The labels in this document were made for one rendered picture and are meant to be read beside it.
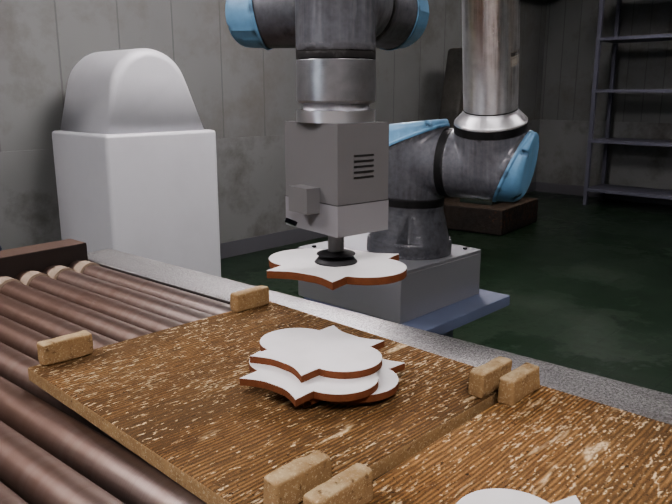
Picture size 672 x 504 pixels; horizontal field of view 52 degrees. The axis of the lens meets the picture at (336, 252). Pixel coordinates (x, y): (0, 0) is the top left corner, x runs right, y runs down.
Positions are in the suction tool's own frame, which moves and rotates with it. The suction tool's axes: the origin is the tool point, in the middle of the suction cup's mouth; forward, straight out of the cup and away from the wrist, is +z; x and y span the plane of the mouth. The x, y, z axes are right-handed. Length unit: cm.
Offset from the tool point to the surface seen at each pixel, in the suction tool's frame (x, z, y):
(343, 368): -1.8, 8.6, 3.5
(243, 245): 224, 100, -399
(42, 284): -11, 14, -67
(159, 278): 6, 14, -58
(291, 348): -2.8, 8.7, -4.1
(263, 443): -12.7, 11.9, 5.9
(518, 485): -0.7, 11.9, 23.7
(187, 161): 135, 22, -308
